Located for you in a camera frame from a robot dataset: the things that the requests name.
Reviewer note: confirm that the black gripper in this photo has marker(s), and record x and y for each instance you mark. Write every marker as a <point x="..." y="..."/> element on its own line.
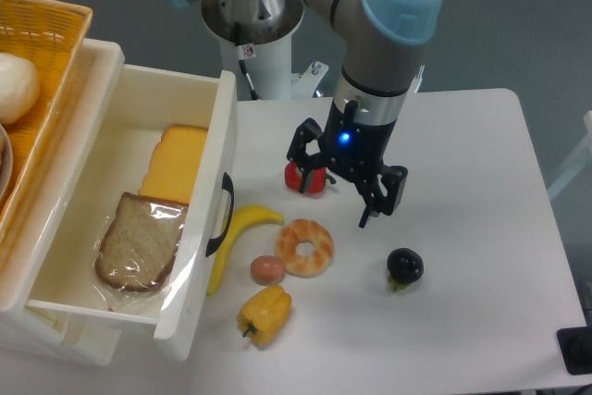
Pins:
<point x="354" y="151"/>

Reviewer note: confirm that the brown egg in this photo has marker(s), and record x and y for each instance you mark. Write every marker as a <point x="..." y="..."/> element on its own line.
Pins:
<point x="267" y="270"/>

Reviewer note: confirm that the yellow bell pepper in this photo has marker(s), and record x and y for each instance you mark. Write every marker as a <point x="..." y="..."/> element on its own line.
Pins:
<point x="264" y="315"/>

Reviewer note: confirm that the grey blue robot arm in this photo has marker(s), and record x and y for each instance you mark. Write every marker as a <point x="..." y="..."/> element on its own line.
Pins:
<point x="385" y="41"/>

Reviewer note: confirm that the red bell pepper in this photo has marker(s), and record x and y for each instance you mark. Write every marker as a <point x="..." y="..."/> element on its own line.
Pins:
<point x="313" y="183"/>

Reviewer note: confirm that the yellow banana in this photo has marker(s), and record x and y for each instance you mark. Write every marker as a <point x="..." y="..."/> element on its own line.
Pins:
<point x="244" y="218"/>

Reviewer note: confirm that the dark purple mangosteen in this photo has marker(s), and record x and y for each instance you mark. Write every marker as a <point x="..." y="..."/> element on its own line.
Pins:
<point x="405" y="267"/>

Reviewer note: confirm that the orange cake slice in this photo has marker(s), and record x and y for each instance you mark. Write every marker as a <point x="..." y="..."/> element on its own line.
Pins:
<point x="174" y="164"/>

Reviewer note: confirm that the white plastic drawer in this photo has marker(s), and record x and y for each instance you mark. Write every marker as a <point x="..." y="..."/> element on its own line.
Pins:
<point x="145" y="102"/>

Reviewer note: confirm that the wrapped brown bread slice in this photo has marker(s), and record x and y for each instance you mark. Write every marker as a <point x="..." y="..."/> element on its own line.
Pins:
<point x="140" y="245"/>

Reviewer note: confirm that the black device at edge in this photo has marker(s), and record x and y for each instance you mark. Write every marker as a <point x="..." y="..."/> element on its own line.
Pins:
<point x="575" y="345"/>

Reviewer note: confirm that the white drawer cabinet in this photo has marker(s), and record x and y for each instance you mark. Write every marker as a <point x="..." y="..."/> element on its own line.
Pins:
<point x="48" y="331"/>

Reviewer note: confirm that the yellow wicker basket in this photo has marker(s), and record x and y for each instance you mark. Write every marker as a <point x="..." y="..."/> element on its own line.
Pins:
<point x="49" y="33"/>

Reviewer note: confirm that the white bun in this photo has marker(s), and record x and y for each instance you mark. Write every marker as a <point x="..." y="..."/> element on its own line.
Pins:
<point x="20" y="87"/>

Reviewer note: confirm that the bowl rim at left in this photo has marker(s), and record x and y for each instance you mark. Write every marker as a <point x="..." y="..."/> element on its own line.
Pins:
<point x="6" y="162"/>

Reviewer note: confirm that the black drawer handle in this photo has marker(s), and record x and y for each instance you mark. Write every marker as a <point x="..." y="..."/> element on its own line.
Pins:
<point x="225" y="215"/>

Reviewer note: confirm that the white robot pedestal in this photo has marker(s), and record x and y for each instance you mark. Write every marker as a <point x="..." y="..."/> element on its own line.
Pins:
<point x="265" y="70"/>

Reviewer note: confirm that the white frame at right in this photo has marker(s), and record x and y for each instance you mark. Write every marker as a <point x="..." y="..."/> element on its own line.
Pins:
<point x="573" y="164"/>

